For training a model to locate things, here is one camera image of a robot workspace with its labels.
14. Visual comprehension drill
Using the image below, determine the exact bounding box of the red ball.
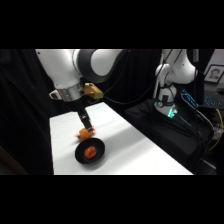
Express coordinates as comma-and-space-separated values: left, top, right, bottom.
83, 145, 98, 160

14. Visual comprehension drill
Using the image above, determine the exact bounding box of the black curtain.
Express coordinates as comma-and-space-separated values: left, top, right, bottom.
0, 49, 164, 176

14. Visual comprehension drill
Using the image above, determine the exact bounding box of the yellow cable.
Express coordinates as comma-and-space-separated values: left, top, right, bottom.
207, 108, 224, 152

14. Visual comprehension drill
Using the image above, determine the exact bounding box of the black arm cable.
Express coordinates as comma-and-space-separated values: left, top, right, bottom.
101, 49, 178, 106

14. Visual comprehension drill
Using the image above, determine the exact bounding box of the framed portrait picture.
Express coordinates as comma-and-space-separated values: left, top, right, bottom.
203, 64, 224, 85

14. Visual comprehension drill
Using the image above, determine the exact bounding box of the black covered robot stand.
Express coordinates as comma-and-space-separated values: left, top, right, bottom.
123, 97, 216, 175

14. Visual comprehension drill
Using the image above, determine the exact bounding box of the blue lit device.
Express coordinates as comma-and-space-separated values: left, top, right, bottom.
180, 88, 201, 111

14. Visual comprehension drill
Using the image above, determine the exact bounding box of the small green light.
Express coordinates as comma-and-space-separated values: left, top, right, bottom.
166, 107, 177, 120

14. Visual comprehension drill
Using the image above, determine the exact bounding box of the black bowl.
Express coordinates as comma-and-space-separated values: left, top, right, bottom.
74, 137, 106, 166

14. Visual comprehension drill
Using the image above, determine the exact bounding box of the orange plush toy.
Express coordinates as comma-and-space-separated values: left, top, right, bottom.
72, 125, 98, 142

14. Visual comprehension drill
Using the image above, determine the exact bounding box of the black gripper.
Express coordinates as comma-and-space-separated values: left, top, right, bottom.
66, 96, 95, 134

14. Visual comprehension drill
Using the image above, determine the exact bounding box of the yellowish wrist camera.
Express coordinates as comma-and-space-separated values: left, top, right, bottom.
82, 82, 105, 101

